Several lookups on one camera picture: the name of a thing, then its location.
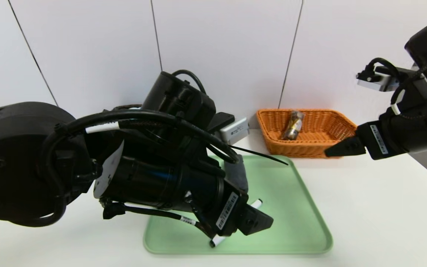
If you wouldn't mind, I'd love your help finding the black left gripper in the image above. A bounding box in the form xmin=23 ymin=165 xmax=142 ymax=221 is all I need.
xmin=177 ymin=163 xmax=274 ymax=238

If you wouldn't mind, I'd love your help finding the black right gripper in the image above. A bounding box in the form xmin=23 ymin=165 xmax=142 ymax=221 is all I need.
xmin=324 ymin=106 xmax=427 ymax=160

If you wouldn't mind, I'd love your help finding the white marker pen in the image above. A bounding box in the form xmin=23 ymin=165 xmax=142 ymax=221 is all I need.
xmin=209 ymin=199 xmax=263 ymax=248

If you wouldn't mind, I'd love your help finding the dark grey towel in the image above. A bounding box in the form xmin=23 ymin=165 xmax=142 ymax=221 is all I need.
xmin=224 ymin=155 xmax=249 ymax=194

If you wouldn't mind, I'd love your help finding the chocolate candy packet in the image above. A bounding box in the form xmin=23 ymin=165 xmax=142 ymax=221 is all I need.
xmin=281 ymin=110 xmax=305 ymax=141

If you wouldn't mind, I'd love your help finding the orange wicker basket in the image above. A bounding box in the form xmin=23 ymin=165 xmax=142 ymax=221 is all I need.
xmin=256 ymin=108 xmax=358 ymax=159

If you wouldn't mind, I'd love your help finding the light green plastic tray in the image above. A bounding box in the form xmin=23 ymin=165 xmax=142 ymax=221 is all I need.
xmin=143 ymin=155 xmax=333 ymax=256

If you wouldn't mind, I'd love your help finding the thin black zip tie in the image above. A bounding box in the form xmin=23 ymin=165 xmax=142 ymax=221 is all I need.
xmin=230 ymin=145 xmax=289 ymax=166

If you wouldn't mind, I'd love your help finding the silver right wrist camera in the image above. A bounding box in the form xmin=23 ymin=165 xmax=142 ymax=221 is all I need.
xmin=356 ymin=65 xmax=399 ymax=92

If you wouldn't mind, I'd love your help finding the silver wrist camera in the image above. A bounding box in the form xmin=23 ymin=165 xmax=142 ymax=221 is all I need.
xmin=356 ymin=65 xmax=399 ymax=92
xmin=219 ymin=118 xmax=250 ymax=144

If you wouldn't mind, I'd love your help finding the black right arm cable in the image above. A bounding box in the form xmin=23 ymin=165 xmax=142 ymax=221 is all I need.
xmin=365 ymin=50 xmax=427 ymax=115

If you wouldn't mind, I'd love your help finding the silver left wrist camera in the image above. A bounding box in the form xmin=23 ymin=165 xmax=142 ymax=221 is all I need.
xmin=219 ymin=118 xmax=250 ymax=144

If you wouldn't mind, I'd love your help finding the braided labelled left arm cable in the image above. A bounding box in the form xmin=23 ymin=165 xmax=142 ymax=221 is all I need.
xmin=102 ymin=200 xmax=214 ymax=238

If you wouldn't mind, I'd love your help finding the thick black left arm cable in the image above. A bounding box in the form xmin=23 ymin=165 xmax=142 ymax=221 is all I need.
xmin=43 ymin=109 xmax=242 ymax=227

